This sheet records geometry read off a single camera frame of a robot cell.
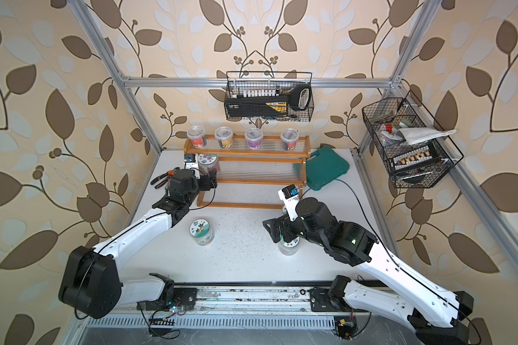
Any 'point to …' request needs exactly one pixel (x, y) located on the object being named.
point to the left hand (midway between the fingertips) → (205, 168)
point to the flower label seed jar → (207, 162)
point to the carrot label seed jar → (201, 231)
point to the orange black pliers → (168, 174)
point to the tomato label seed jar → (288, 248)
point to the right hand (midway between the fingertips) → (275, 217)
